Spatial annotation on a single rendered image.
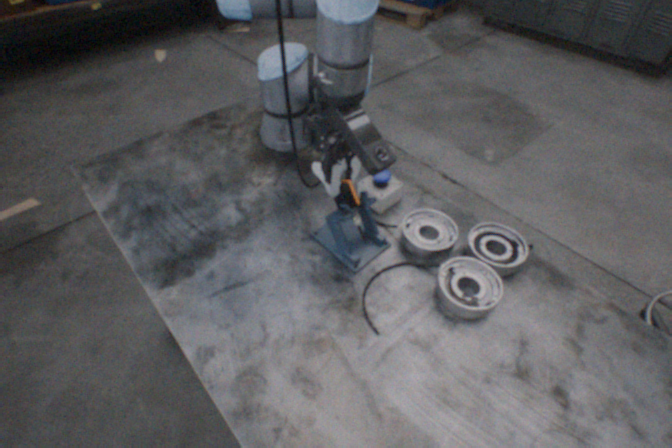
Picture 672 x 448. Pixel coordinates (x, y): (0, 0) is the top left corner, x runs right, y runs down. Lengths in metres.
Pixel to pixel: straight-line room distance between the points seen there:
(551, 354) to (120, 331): 1.48
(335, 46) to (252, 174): 0.50
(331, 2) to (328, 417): 0.54
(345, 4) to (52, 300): 1.75
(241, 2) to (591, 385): 0.75
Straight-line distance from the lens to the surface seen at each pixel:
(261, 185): 0.91
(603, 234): 2.25
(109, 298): 1.89
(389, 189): 0.83
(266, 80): 0.94
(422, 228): 0.79
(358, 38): 0.53
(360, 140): 0.57
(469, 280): 0.74
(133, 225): 0.91
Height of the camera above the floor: 1.39
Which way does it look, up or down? 43 degrees down
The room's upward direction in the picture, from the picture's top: straight up
